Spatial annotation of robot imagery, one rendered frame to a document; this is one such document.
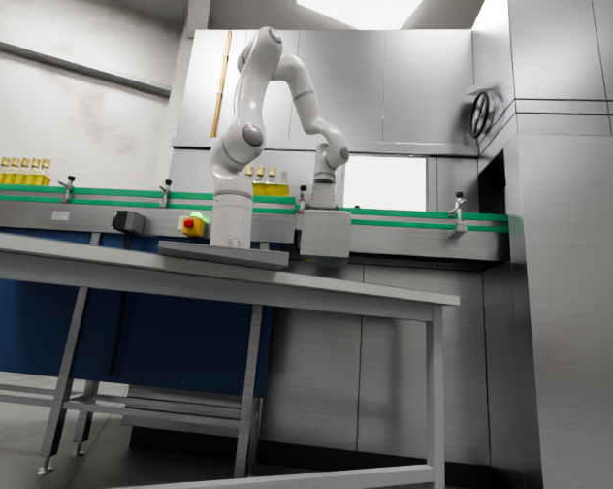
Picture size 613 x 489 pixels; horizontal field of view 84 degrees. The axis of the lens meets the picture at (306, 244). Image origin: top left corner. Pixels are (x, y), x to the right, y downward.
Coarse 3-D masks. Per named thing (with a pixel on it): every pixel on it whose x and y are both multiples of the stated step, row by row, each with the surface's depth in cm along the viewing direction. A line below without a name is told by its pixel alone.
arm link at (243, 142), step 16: (272, 32) 112; (256, 48) 111; (272, 48) 112; (256, 64) 113; (272, 64) 115; (240, 80) 113; (256, 80) 113; (240, 96) 110; (256, 96) 112; (240, 112) 104; (256, 112) 109; (240, 128) 100; (256, 128) 103; (224, 144) 104; (240, 144) 100; (256, 144) 102; (240, 160) 105
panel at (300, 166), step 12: (264, 156) 180; (276, 156) 179; (288, 156) 179; (300, 156) 178; (312, 156) 178; (360, 156) 176; (372, 156) 175; (384, 156) 174; (396, 156) 174; (408, 156) 173; (420, 156) 173; (276, 168) 178; (288, 168) 177; (300, 168) 177; (312, 168) 176; (252, 180) 177; (264, 180) 176; (276, 180) 176; (288, 180) 175; (300, 180) 175; (312, 180) 174; (336, 192) 172
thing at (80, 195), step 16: (0, 192) 158; (16, 192) 157; (32, 192) 156; (48, 192) 156; (64, 192) 155; (80, 192) 154; (96, 192) 153; (112, 192) 153; (128, 192) 152; (144, 192) 151; (160, 192) 151; (176, 192) 150; (192, 192) 150; (176, 208) 148; (192, 208) 148; (208, 208) 147; (256, 208) 146; (272, 208) 145; (288, 208) 145
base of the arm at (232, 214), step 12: (216, 204) 101; (228, 204) 100; (240, 204) 101; (252, 204) 106; (216, 216) 100; (228, 216) 99; (240, 216) 100; (216, 228) 99; (228, 228) 98; (240, 228) 100; (216, 240) 98; (228, 240) 98; (240, 240) 99
